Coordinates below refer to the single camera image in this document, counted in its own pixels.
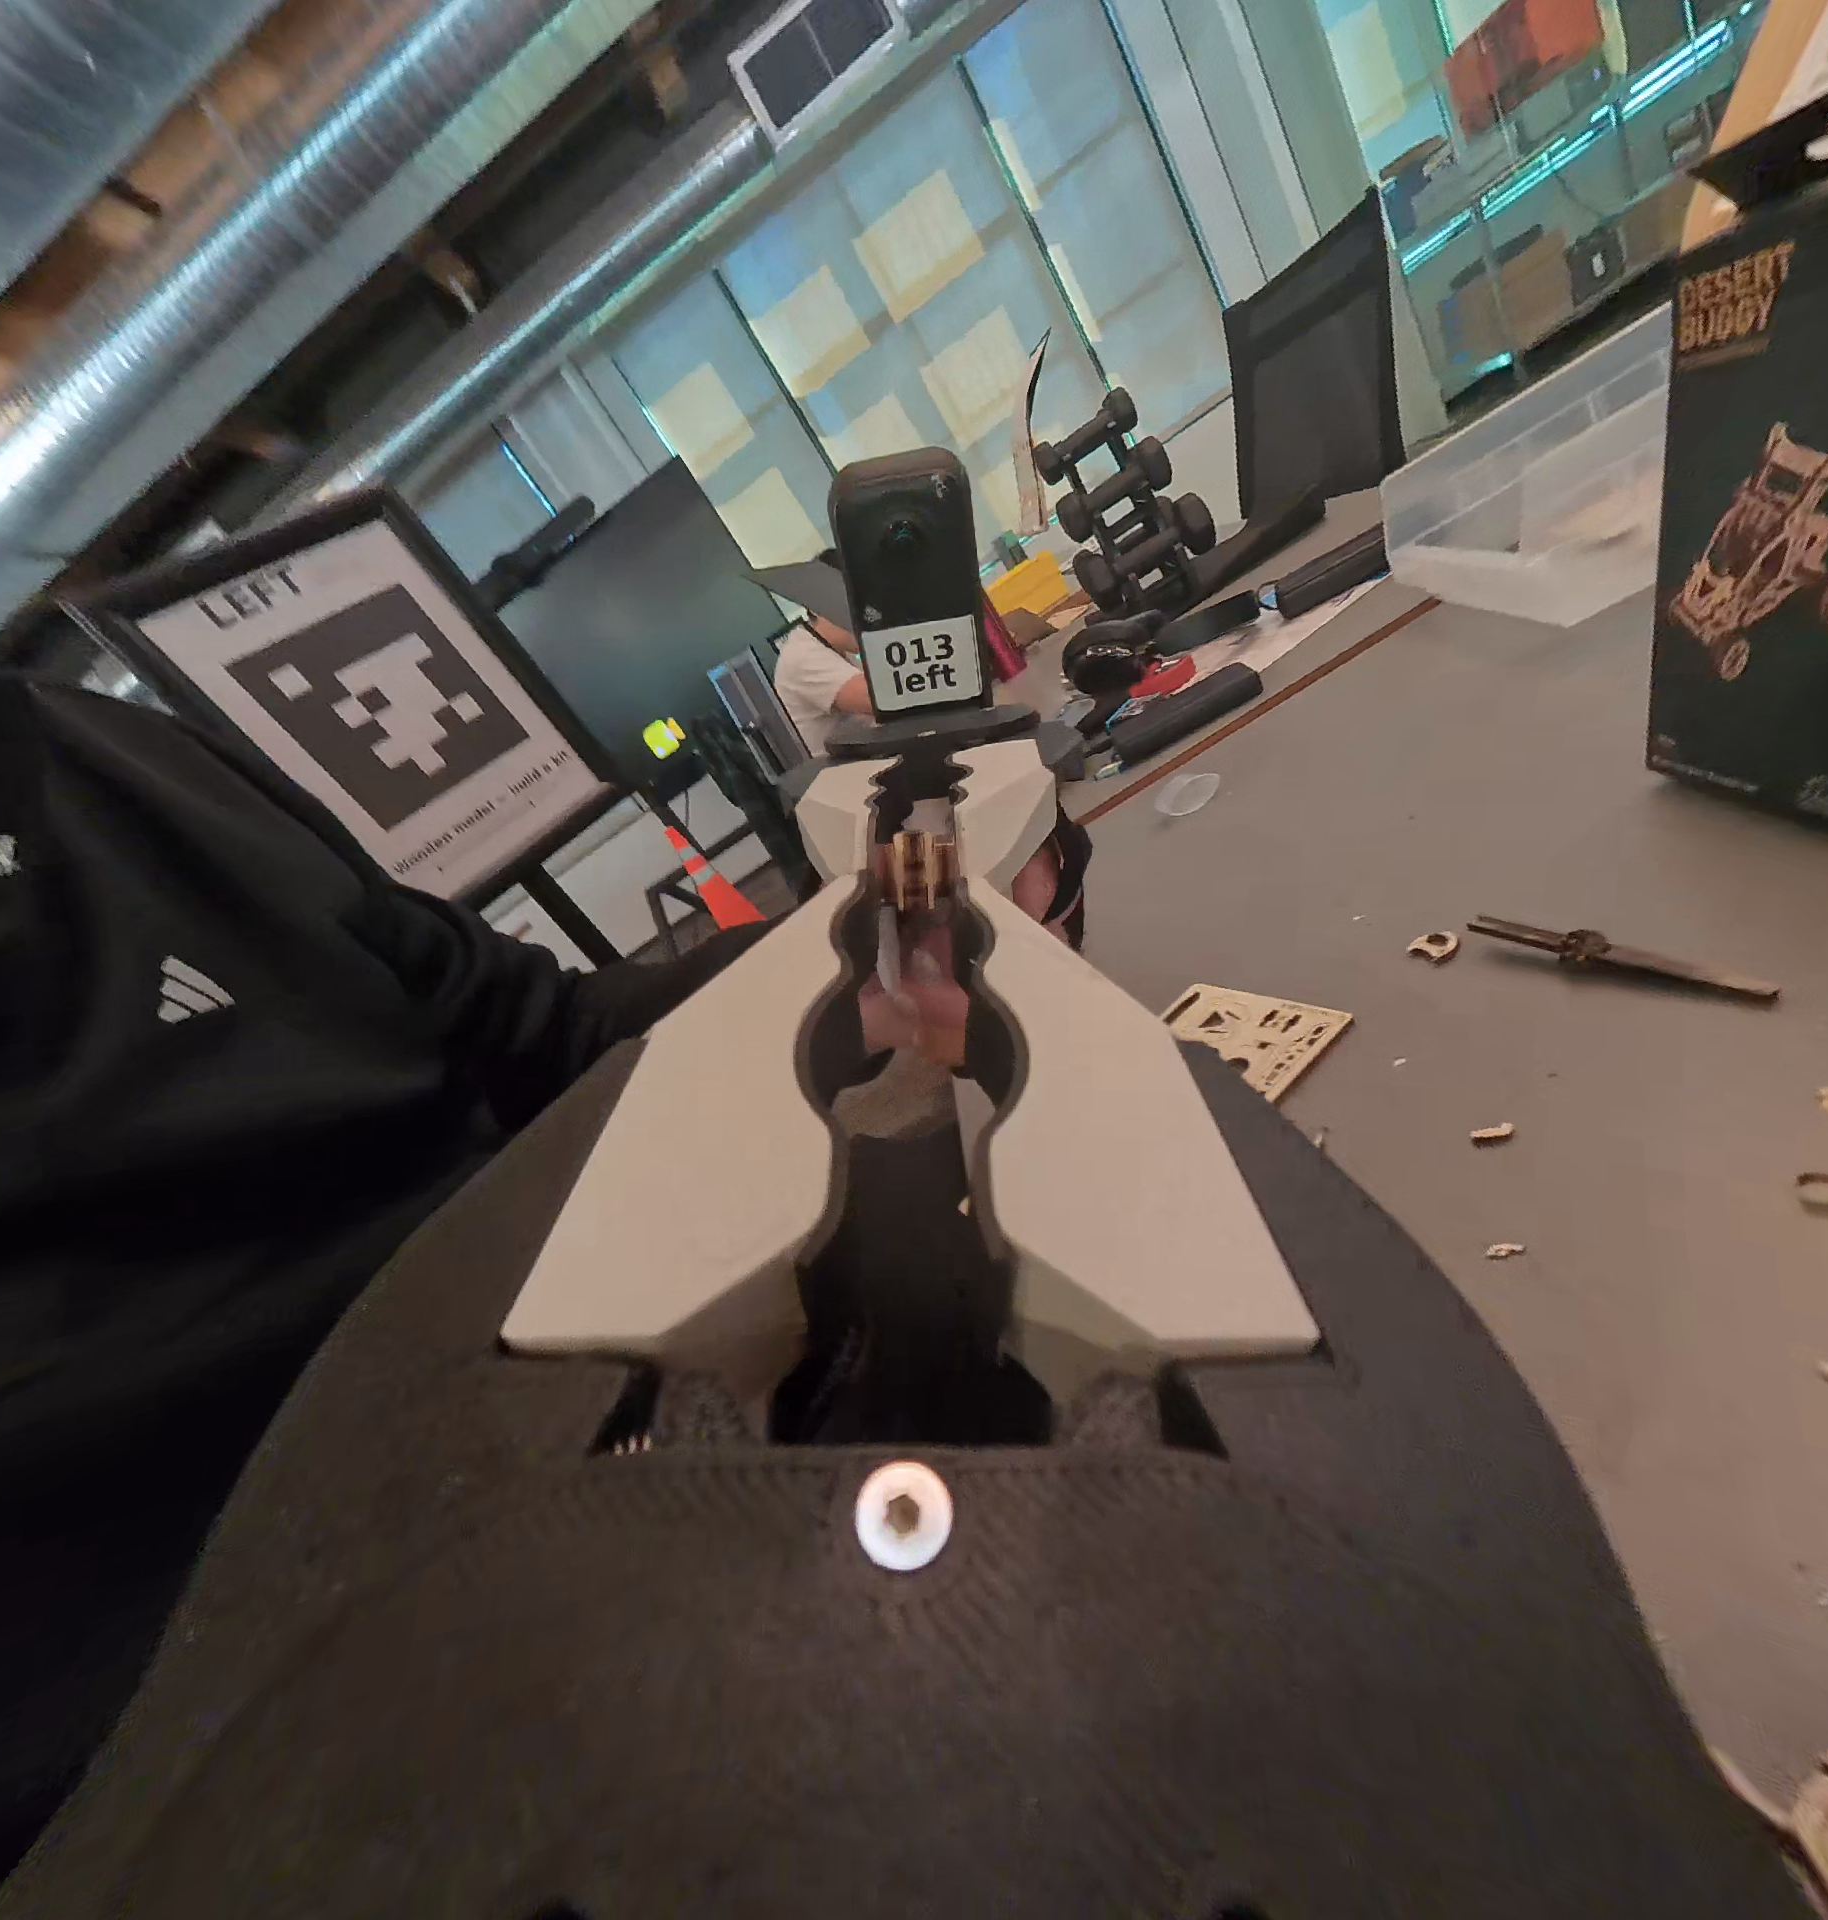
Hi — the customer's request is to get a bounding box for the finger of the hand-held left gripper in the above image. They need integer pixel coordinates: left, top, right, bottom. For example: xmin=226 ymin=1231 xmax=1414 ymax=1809
xmin=795 ymin=753 xmax=897 ymax=889
xmin=952 ymin=743 xmax=1067 ymax=906

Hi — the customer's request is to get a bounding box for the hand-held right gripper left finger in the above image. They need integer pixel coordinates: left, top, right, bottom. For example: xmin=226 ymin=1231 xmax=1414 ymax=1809
xmin=499 ymin=873 xmax=861 ymax=1367

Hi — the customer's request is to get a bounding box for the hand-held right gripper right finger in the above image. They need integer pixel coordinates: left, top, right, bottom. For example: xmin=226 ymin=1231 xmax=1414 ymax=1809
xmin=971 ymin=881 xmax=1324 ymax=1370

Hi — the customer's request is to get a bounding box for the small layered wooden gear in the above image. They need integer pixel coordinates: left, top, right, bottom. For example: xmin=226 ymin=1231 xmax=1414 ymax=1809
xmin=876 ymin=831 xmax=965 ymax=911

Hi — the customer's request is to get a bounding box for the person's left forearm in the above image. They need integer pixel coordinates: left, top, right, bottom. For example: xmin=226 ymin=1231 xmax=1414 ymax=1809
xmin=448 ymin=899 xmax=805 ymax=1141

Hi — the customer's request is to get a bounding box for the wooden parts sheet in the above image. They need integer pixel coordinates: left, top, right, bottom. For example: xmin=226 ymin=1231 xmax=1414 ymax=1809
xmin=1161 ymin=981 xmax=1356 ymax=1108

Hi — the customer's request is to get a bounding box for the dark green model kit box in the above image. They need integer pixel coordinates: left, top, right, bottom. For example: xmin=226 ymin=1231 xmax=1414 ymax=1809
xmin=1646 ymin=191 xmax=1828 ymax=846

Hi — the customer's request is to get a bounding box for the person's left hand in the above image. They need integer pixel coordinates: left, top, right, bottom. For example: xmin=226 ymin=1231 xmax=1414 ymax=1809
xmin=858 ymin=935 xmax=980 ymax=1070

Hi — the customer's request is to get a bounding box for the orange traffic cone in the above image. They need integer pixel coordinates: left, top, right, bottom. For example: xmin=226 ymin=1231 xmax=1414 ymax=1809
xmin=658 ymin=823 xmax=770 ymax=927

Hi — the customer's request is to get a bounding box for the black foam roller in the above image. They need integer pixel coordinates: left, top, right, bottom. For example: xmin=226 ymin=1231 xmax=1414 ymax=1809
xmin=1109 ymin=664 xmax=1266 ymax=770
xmin=1271 ymin=524 xmax=1392 ymax=620

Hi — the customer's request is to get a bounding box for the black dumbbell rack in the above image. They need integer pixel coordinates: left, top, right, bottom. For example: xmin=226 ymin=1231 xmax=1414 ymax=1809
xmin=1030 ymin=384 xmax=1220 ymax=620

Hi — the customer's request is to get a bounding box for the black monitor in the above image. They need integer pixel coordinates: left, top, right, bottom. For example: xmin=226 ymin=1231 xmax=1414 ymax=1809
xmin=495 ymin=453 xmax=796 ymax=782

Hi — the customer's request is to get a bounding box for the dark wooden axle with gear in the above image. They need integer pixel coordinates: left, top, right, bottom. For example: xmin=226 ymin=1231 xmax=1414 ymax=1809
xmin=1467 ymin=910 xmax=1785 ymax=1003

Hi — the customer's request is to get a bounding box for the clear plastic bin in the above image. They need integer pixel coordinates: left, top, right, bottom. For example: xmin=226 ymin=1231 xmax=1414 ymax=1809
xmin=1379 ymin=306 xmax=1677 ymax=630

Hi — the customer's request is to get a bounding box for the framed marker sign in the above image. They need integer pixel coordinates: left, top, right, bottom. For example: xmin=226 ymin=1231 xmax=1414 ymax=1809
xmin=97 ymin=482 xmax=627 ymax=961

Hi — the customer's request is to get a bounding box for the metal storage shelving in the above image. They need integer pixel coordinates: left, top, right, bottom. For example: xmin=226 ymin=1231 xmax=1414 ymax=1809
xmin=1365 ymin=0 xmax=1779 ymax=395

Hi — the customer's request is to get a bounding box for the cardboard box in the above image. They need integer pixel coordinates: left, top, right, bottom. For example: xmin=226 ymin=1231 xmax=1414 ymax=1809
xmin=1679 ymin=0 xmax=1828 ymax=257

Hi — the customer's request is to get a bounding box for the silver ventilation duct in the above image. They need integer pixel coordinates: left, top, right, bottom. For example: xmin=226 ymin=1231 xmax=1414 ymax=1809
xmin=0 ymin=103 xmax=812 ymax=542
xmin=0 ymin=0 xmax=278 ymax=301

